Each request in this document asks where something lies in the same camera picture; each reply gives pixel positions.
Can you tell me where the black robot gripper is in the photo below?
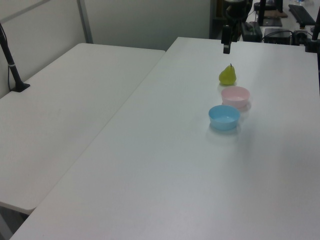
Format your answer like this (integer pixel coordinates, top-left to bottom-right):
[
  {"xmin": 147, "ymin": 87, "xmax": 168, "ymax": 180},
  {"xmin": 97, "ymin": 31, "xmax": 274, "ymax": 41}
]
[{"xmin": 221, "ymin": 0, "xmax": 252, "ymax": 55}]

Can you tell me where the green pear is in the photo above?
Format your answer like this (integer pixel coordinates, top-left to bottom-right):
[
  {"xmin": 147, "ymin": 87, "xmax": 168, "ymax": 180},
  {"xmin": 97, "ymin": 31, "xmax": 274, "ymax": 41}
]
[{"xmin": 218, "ymin": 63, "xmax": 238, "ymax": 86}]

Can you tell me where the pink plastic bowl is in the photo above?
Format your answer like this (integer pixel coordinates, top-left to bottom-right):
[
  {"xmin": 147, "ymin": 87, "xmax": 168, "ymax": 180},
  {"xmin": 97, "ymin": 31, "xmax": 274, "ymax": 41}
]
[{"xmin": 220, "ymin": 86, "xmax": 251, "ymax": 109}]

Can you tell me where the blue plastic bowl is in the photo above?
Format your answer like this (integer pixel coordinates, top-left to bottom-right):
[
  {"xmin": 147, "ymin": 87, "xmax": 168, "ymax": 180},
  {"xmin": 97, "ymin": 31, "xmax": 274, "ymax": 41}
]
[{"xmin": 208, "ymin": 104, "xmax": 241, "ymax": 131}]

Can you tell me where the dark equipment behind table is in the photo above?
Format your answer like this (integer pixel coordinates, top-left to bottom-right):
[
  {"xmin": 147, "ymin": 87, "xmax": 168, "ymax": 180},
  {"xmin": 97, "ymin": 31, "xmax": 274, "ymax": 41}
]
[{"xmin": 240, "ymin": 21, "xmax": 263, "ymax": 42}]

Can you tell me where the black monitor stand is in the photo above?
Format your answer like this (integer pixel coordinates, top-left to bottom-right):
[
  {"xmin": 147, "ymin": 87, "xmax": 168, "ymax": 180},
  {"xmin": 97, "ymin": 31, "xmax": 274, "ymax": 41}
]
[{"xmin": 258, "ymin": 0, "xmax": 284, "ymax": 28}]

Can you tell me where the black box device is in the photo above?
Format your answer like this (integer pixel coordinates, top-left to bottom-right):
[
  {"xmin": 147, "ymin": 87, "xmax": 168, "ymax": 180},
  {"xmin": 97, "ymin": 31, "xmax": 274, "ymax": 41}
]
[{"xmin": 263, "ymin": 27, "xmax": 293, "ymax": 45}]

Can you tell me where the brown wooden board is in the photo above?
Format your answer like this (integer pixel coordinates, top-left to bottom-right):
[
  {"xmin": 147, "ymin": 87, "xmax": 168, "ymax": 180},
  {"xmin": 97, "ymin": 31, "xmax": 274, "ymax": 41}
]
[{"xmin": 264, "ymin": 9, "xmax": 289, "ymax": 19}]

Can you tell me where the black keyboard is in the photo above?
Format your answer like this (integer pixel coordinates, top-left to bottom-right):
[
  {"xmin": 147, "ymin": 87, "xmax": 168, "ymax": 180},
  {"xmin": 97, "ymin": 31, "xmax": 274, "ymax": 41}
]
[{"xmin": 288, "ymin": 4, "xmax": 317, "ymax": 26}]

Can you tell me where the white folding side table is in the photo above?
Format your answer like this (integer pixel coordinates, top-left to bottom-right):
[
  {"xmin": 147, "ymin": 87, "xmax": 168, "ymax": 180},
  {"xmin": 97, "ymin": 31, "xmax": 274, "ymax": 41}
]
[{"xmin": 0, "ymin": 42, "xmax": 167, "ymax": 215}]

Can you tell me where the black clamp camera pole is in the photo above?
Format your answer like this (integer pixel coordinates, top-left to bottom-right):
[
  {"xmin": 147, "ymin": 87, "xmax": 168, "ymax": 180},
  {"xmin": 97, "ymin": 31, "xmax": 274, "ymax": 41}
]
[{"xmin": 304, "ymin": 0, "xmax": 320, "ymax": 54}]

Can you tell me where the grey metal partition post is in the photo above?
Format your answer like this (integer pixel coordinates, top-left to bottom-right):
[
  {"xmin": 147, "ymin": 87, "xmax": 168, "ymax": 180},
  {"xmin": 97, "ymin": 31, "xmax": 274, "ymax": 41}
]
[{"xmin": 76, "ymin": 0, "xmax": 94, "ymax": 45}]

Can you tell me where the black camera stand pole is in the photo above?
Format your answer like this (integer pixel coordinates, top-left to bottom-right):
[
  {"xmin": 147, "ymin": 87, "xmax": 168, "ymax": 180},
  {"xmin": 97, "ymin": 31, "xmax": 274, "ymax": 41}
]
[{"xmin": 0, "ymin": 22, "xmax": 31, "ymax": 94}]

